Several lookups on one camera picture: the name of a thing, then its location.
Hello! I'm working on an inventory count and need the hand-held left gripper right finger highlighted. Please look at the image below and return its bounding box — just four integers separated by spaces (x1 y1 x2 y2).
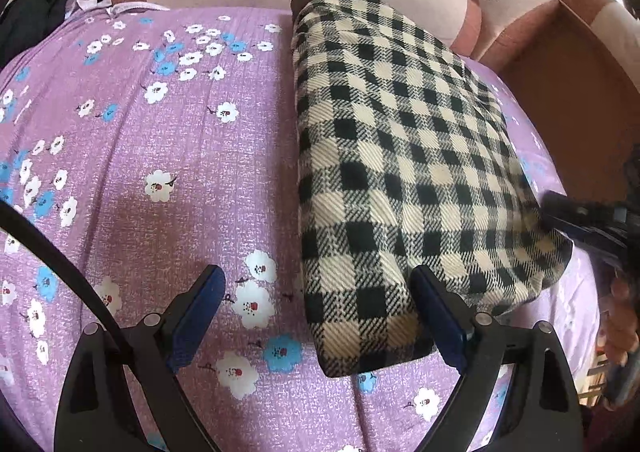
410 264 583 452

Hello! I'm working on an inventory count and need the black and cream checked coat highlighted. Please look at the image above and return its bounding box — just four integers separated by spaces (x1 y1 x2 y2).
290 0 573 378

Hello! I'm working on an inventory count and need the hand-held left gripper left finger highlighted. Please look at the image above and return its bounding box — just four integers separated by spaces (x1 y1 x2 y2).
54 264 227 452

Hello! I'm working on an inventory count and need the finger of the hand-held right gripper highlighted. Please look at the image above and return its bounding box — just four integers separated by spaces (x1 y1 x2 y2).
542 190 628 258

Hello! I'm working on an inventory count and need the lilac cloth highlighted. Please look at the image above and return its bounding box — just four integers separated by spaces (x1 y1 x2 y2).
75 0 171 16

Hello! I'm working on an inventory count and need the person's right hand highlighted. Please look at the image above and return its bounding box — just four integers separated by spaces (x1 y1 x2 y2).
600 277 640 368

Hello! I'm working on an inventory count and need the purple floral bedsheet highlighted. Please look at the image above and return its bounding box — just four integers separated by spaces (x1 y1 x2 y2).
0 2 601 452

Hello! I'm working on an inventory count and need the black cable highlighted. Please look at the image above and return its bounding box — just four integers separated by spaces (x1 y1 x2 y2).
0 202 132 364

